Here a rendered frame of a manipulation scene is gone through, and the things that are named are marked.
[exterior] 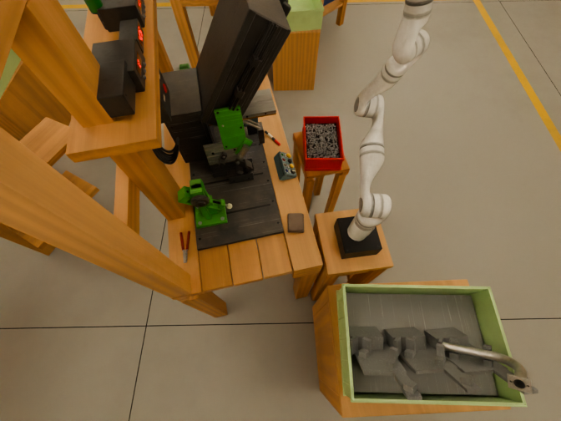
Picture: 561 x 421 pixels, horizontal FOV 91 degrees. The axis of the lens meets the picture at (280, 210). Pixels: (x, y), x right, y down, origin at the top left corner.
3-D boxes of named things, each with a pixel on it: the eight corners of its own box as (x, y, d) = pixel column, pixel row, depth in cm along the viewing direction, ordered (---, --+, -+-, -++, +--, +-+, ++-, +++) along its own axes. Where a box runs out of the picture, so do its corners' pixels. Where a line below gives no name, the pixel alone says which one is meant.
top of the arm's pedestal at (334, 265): (373, 210, 149) (375, 205, 145) (391, 268, 135) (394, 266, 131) (314, 216, 147) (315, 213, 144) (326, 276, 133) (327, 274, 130)
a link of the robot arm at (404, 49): (393, 5, 74) (417, -8, 76) (386, 63, 86) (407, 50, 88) (415, 11, 70) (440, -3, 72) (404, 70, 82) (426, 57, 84)
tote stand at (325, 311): (404, 302, 205) (467, 278, 134) (423, 385, 182) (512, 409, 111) (312, 307, 204) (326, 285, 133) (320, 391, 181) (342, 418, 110)
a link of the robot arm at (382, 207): (392, 189, 101) (377, 209, 117) (366, 188, 101) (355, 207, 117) (395, 212, 97) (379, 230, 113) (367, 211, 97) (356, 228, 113)
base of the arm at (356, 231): (362, 220, 132) (373, 205, 116) (370, 238, 128) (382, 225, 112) (344, 225, 131) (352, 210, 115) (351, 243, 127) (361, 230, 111)
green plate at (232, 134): (245, 135, 141) (237, 96, 126) (247, 145, 136) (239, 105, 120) (222, 140, 140) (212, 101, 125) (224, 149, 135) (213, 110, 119)
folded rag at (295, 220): (287, 214, 138) (287, 211, 136) (303, 214, 138) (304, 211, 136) (287, 232, 134) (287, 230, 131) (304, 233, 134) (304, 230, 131)
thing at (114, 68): (136, 79, 86) (124, 58, 80) (136, 114, 80) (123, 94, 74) (113, 83, 86) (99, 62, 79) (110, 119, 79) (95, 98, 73)
